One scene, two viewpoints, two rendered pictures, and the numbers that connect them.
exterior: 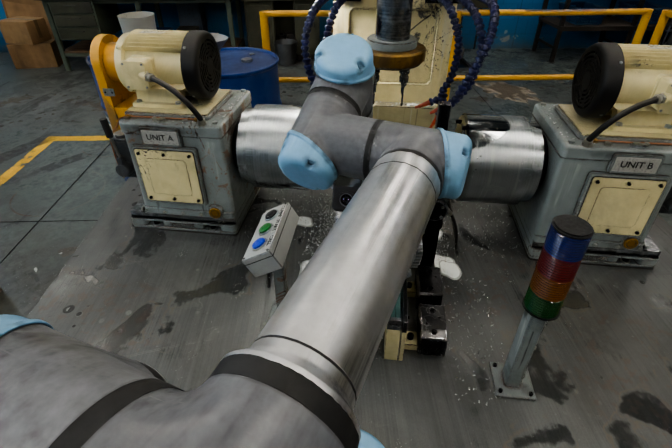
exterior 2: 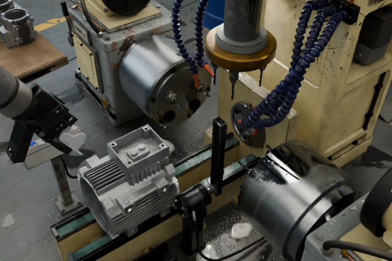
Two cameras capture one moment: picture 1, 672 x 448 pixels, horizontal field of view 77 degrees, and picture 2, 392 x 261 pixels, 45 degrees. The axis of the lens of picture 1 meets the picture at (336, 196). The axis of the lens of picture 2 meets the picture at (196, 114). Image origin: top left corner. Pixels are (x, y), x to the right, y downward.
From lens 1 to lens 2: 0.94 m
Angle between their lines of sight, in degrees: 37
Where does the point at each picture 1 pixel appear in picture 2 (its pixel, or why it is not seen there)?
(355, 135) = not seen: outside the picture
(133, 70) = not seen: outside the picture
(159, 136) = (80, 30)
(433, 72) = (322, 80)
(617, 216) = not seen: outside the picture
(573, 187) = not seen: outside the picture
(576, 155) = (314, 253)
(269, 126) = (141, 60)
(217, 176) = (107, 78)
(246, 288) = (73, 169)
